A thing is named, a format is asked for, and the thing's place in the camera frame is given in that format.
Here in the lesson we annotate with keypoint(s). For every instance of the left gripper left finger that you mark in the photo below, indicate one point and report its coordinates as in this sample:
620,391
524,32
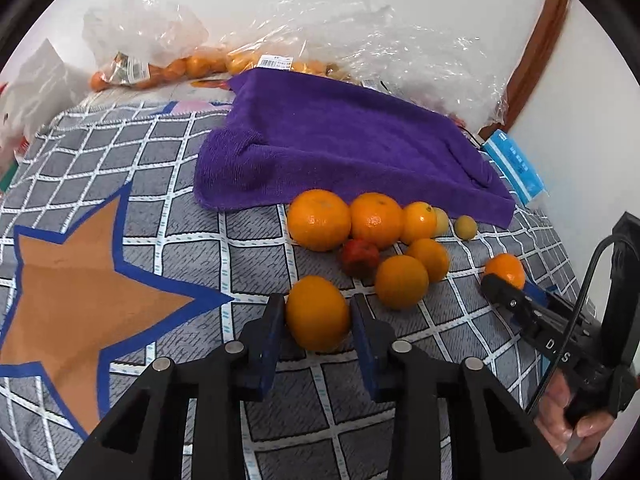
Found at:
142,436

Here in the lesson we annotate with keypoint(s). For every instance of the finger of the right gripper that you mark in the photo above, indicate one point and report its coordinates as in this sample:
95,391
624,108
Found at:
544,297
510,301

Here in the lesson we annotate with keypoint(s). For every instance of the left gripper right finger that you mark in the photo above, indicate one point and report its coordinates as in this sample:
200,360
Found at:
490,435

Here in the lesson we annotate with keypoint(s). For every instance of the small round longan fruit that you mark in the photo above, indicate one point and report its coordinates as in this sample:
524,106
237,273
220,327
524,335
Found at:
465,227

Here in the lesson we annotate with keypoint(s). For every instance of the small yellow-orange citrus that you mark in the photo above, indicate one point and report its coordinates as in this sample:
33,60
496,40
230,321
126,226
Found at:
420,221

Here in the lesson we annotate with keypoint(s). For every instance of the small red apple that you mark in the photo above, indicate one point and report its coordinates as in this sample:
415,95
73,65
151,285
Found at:
359,258

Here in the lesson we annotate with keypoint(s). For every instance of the large orange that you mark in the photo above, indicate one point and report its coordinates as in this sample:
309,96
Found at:
377,219
319,220

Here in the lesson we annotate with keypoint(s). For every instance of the right hand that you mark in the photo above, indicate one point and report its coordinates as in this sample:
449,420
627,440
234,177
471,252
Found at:
551,422

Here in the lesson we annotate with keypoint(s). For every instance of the blue tissue pack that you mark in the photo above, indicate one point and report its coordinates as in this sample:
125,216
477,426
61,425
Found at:
520,172

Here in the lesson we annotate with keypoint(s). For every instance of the pale green-yellow small fruit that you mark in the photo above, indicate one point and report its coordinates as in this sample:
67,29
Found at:
442,222

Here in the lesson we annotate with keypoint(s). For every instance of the grey checked star blanket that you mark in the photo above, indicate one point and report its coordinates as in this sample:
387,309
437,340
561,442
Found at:
108,263

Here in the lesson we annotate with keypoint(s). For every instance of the purple towel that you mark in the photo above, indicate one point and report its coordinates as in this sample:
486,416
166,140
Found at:
287,133

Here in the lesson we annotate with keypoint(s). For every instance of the large clear plastic bag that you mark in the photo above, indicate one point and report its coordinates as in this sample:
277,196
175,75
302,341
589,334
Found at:
353,41

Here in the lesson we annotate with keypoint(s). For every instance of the white plastic bag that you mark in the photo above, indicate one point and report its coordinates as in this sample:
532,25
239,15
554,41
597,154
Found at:
45,87

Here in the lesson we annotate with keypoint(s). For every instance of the clear bag of tangerines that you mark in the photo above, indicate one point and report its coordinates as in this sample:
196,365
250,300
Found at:
144,44

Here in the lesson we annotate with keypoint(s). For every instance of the brown wooden door frame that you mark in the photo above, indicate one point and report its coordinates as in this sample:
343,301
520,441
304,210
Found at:
533,63

